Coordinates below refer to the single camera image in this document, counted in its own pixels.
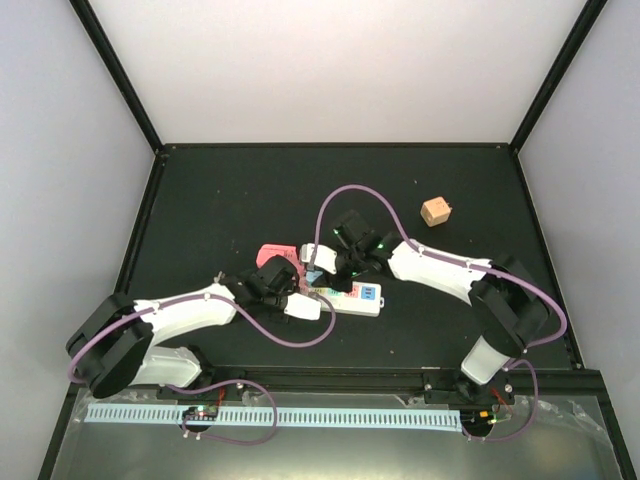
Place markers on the orange cube plug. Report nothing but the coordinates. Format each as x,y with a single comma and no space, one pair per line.
435,211

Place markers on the black aluminium frame rail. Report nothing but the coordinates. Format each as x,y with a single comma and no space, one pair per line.
438,384

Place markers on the pink extension socket adapter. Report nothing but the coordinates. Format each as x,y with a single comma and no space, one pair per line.
267,251

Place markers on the circuit board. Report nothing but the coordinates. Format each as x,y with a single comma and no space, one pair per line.
200,413
477,418

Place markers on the light blue slotted cable duct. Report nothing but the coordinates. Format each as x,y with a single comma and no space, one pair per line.
284,417

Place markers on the left circuit board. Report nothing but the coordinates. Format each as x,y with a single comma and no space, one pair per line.
200,413

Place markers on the right circuit board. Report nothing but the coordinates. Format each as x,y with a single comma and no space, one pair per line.
477,418

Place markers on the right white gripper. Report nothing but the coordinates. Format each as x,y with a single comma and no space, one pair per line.
341,279

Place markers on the white power strip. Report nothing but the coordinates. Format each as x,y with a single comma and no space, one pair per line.
365,299

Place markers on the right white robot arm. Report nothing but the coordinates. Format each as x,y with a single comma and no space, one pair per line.
509,313

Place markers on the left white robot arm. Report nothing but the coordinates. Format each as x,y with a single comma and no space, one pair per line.
123,342

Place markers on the blue cube plug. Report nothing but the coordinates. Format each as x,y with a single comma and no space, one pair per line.
312,275

